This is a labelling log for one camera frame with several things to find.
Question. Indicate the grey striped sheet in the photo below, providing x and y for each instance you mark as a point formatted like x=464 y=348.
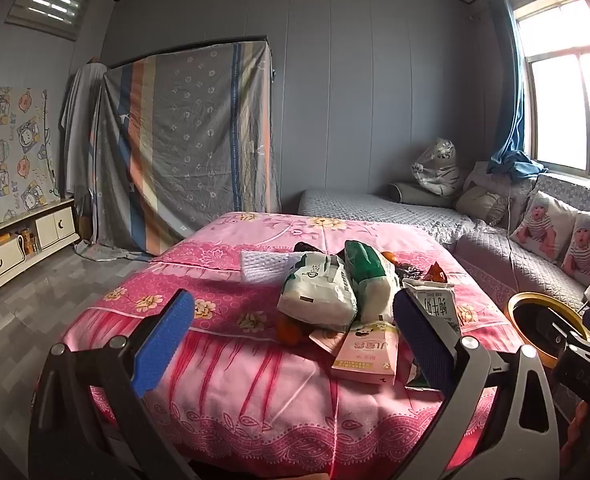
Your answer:
x=195 y=150

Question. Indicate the pink floral bedsheet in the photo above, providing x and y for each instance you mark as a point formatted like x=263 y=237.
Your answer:
x=215 y=390

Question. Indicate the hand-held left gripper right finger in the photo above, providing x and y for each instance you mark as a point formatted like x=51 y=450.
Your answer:
x=422 y=345

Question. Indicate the blue curtain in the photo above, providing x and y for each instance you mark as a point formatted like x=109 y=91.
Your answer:
x=512 y=110

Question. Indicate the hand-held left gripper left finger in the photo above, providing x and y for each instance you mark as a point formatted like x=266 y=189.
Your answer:
x=165 y=340

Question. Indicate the grey quilted sofa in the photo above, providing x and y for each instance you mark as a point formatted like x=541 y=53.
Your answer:
x=480 y=250

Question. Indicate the white milk carton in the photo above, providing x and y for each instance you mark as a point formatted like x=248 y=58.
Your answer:
x=435 y=305

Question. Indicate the beige pillow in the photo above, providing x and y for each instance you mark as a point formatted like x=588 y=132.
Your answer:
x=480 y=205

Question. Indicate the window blind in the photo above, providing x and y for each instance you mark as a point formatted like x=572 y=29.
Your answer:
x=50 y=0

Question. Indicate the cartoon wall poster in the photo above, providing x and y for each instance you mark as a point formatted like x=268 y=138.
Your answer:
x=10 y=160

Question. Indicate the white foam net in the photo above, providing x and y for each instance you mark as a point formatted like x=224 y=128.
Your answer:
x=270 y=266

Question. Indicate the grey bolster pillow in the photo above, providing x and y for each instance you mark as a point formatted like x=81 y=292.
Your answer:
x=412 y=194

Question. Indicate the white hanging cloth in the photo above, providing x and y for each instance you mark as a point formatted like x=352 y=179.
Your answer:
x=77 y=135

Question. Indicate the tiger plush in plastic bag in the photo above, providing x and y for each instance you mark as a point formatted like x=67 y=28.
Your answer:
x=437 y=167

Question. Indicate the white low cabinet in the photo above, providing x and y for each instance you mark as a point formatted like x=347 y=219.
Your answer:
x=50 y=225

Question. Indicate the pink carton box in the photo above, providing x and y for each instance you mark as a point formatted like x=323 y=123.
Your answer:
x=367 y=355

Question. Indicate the orange snack packet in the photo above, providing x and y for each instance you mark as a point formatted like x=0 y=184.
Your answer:
x=434 y=275

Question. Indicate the window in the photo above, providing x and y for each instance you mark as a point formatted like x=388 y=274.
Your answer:
x=570 y=100

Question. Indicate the black plastic bag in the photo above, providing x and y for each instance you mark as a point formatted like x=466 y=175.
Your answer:
x=307 y=248

